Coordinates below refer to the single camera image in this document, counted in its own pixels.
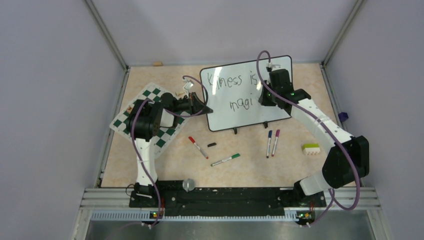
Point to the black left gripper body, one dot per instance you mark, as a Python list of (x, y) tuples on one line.
[(190, 104)]

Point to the purple block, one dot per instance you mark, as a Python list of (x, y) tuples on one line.
[(343, 116)]

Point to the black marker cap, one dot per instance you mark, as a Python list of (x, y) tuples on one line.
[(211, 144)]

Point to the red capped marker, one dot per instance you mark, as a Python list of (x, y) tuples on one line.
[(198, 147)]

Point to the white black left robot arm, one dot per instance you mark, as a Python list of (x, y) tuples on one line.
[(145, 184)]

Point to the small wooden block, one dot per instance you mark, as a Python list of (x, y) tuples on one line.
[(157, 64)]

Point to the green white chess mat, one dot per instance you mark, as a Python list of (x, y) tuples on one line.
[(144, 122)]

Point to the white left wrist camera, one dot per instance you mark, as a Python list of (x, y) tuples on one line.
[(188, 84)]

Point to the green capped marker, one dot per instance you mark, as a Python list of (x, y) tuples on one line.
[(225, 159)]

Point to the white whiteboard black frame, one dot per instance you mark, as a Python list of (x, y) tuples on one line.
[(233, 92)]

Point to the blue capped marker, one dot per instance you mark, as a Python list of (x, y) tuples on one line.
[(269, 139)]

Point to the aluminium frame rail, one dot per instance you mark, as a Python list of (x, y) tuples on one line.
[(112, 203)]

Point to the pink capped marker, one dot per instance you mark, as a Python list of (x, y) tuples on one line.
[(277, 133)]

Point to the green white toy brick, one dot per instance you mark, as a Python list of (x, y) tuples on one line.
[(311, 149)]

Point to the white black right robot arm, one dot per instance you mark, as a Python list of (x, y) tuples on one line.
[(347, 156)]

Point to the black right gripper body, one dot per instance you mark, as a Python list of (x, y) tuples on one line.
[(268, 98)]

